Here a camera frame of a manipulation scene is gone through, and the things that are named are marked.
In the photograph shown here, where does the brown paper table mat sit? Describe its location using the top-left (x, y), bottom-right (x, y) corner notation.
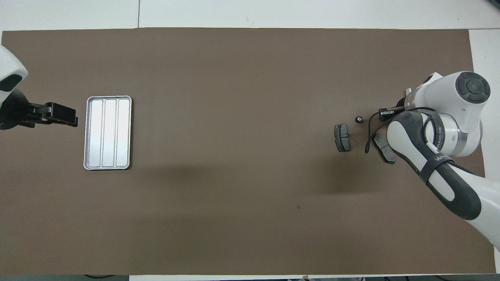
top-left (0, 27), bottom-right (496, 276)

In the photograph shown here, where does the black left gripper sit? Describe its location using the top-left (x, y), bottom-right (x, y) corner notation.
top-left (0, 89), bottom-right (79, 130)

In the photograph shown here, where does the silver metal tray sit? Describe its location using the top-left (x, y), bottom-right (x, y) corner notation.
top-left (83, 96), bottom-right (132, 171)

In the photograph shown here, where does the long curved grey brake pad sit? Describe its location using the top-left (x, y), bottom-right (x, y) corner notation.
top-left (371, 133), bottom-right (396, 165)

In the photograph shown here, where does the short rectangular grey brake pad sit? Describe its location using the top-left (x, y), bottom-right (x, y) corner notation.
top-left (334, 124), bottom-right (351, 152)

